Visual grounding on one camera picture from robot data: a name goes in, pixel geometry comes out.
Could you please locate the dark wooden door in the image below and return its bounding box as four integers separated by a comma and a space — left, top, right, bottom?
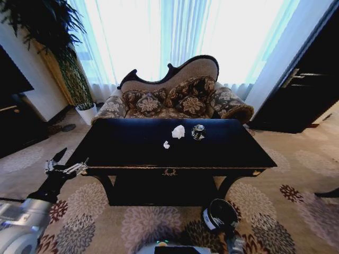
248, 2, 339, 134

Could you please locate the sheer white window curtain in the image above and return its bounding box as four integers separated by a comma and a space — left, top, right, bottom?
67, 0, 301, 87

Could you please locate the small floral cushion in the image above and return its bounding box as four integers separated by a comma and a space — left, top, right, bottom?
175, 94, 208, 115
136, 94, 163, 116

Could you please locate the patterned gold green drape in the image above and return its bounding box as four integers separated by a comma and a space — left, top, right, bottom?
34, 39, 94, 107

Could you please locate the floral upholstered sofa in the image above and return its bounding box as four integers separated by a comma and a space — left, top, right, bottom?
91, 55, 255, 125

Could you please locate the metal door handle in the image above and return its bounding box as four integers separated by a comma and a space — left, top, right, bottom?
281, 68, 306, 88

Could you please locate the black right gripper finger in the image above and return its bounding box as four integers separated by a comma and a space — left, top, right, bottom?
211, 216, 226, 229

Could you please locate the large crumpled white paper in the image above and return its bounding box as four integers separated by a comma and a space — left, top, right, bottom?
171, 125, 186, 140

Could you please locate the white robot front shell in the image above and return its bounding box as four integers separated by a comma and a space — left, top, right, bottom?
137, 239, 212, 254

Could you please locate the tall green potted plant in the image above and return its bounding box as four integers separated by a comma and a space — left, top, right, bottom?
0, 0, 94, 107

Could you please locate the black wooden console table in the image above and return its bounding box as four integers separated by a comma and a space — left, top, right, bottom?
68, 118, 278, 207

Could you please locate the white plant pot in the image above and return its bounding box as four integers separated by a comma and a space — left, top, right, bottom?
75, 102, 97, 125

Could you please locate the black flat television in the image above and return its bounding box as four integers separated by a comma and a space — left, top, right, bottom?
0, 44, 35, 106

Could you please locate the dark wooden cabinet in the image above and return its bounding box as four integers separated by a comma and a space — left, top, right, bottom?
0, 93, 50, 159

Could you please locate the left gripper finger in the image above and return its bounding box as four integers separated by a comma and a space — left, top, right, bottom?
44, 147, 68, 173
62, 157, 90, 176

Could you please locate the large floral cushion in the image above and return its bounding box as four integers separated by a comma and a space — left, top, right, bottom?
165, 76, 217, 107
122, 88, 167, 112

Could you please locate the black round trash bin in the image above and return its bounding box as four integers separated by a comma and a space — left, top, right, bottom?
202, 198, 239, 235

